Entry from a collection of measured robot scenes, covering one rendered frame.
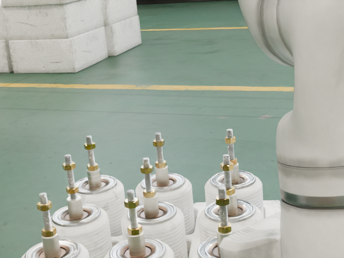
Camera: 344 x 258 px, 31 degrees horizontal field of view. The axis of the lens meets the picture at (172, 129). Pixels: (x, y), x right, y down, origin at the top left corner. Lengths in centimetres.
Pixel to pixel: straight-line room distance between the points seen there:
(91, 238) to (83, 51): 250
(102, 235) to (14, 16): 259
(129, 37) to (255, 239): 343
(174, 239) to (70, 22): 248
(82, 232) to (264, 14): 60
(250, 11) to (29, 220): 125
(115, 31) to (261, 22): 327
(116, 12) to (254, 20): 331
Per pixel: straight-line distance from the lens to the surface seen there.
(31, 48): 342
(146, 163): 91
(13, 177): 192
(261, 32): 41
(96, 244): 95
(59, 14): 329
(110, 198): 104
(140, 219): 92
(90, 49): 345
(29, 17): 340
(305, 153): 39
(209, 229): 90
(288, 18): 37
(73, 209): 96
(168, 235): 92
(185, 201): 103
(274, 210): 110
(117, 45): 369
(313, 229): 40
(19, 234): 155
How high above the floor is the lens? 65
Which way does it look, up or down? 17 degrees down
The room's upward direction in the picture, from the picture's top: 5 degrees counter-clockwise
